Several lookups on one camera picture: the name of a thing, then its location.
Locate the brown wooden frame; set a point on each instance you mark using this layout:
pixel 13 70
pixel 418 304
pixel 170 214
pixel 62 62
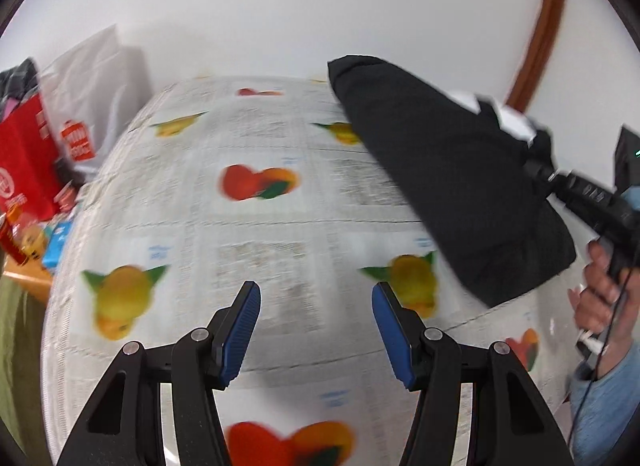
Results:
pixel 547 20

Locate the green cloth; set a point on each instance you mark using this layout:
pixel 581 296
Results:
pixel 20 346

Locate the dark plaid cloth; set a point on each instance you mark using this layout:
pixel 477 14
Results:
pixel 17 80

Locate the yellow packet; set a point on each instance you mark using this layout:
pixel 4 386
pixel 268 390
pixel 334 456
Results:
pixel 35 241

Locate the red paper bag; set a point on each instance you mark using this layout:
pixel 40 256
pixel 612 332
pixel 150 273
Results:
pixel 25 155

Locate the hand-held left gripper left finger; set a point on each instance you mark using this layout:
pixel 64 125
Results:
pixel 242 336

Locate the fruit printed tablecloth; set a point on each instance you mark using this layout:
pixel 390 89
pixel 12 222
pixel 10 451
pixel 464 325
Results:
pixel 250 236

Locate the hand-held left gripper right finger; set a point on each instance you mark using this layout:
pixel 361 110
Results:
pixel 395 341

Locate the blue box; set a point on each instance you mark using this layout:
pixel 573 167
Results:
pixel 57 246

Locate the white plastic bag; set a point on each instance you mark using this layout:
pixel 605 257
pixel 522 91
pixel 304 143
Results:
pixel 100 90

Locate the small red box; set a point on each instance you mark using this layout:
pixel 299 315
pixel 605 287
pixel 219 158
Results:
pixel 67 196

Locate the black and white jacket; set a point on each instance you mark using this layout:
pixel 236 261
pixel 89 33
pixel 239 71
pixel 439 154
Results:
pixel 450 185

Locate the person's right hand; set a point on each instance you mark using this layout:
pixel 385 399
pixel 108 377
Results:
pixel 597 306

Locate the person's right forearm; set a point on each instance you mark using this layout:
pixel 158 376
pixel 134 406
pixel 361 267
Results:
pixel 610 406

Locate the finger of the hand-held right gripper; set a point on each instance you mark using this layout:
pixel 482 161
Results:
pixel 575 191

